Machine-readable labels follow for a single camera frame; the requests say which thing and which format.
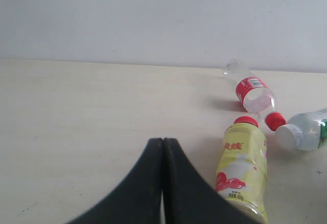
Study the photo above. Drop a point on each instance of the yellow drink bottle red cap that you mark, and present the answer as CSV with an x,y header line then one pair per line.
x,y
241,174

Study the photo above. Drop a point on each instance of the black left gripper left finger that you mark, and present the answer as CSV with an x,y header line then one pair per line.
x,y
137,198

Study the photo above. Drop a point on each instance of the clear bottle green label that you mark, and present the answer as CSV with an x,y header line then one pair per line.
x,y
305,131

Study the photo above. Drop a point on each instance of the clear bottle red label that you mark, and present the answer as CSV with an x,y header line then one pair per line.
x,y
253,93

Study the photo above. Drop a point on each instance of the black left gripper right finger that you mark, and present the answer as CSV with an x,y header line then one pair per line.
x,y
187,197

